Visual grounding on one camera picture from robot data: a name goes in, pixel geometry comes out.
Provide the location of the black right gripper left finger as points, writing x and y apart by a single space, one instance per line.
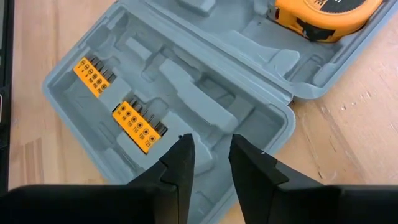
182 174

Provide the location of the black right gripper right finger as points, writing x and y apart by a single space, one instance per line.
255 174

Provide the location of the yellow torx bit holder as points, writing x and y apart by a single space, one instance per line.
136 127

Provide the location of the grey plastic tool case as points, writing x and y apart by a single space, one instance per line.
202 93

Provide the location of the yellow tape measure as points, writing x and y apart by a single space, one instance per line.
326 25

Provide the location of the yellow screwdriver bit holder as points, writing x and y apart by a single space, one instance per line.
91 77

